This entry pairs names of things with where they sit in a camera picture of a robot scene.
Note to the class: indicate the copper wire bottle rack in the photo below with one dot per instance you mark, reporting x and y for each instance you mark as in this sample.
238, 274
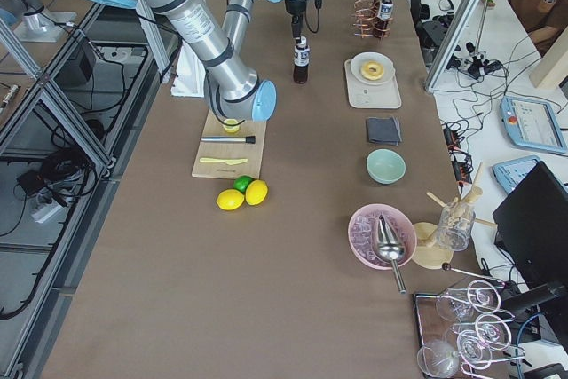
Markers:
365, 18

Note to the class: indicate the yellow plastic knife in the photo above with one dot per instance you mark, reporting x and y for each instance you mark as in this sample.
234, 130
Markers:
226, 161

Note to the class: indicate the half lemon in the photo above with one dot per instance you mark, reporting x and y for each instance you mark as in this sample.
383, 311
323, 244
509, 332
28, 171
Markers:
231, 126

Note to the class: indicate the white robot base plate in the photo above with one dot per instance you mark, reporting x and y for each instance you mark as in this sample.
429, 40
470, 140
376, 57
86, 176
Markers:
190, 75

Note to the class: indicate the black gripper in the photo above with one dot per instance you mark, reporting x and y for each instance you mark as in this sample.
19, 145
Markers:
294, 6

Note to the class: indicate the wooden cup stand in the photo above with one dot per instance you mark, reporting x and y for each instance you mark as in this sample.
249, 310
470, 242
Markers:
428, 253

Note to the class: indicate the bamboo cutting board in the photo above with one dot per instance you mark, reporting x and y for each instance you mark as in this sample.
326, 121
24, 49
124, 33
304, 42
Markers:
254, 152

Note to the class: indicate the black laptop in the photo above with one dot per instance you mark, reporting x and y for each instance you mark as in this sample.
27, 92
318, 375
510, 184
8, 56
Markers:
532, 227

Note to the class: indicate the grey folded cloth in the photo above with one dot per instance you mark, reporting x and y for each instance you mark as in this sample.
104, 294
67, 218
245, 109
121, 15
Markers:
383, 131

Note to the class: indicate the whole lemon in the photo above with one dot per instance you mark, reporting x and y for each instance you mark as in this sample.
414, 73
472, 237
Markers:
230, 199
256, 192

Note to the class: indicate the steel muddler black tip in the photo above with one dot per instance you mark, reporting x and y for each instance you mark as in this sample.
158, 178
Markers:
229, 139

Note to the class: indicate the metal ice scoop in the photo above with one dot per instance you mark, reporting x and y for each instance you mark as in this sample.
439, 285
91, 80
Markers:
390, 249

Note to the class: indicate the glazed ring donut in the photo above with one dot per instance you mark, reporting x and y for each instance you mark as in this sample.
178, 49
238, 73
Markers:
372, 70

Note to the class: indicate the white round plate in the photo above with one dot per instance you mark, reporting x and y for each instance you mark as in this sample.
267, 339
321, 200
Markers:
358, 60

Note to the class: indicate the black glass tray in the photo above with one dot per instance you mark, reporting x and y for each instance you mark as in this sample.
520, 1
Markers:
437, 356

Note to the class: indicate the lower whole lemon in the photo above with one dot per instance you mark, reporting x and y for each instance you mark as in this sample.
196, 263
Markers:
230, 199

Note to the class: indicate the mint green bowl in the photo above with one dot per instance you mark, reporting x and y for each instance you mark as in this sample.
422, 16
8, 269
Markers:
385, 166

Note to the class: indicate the cream rabbit tray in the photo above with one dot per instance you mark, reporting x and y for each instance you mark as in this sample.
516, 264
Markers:
362, 95

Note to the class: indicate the pink ice bowl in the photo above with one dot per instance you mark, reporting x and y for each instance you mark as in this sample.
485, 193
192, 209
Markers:
361, 229

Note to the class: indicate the upper whole lemon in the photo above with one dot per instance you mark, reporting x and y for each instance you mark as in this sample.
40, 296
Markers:
256, 192

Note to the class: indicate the teach pendant tablet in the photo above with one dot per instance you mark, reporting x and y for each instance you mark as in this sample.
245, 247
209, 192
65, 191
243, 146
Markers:
532, 124

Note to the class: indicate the green lime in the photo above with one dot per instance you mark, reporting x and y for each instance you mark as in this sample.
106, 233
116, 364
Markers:
241, 183

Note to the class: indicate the tea bottle white cap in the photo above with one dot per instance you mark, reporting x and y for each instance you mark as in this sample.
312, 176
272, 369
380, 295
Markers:
301, 60

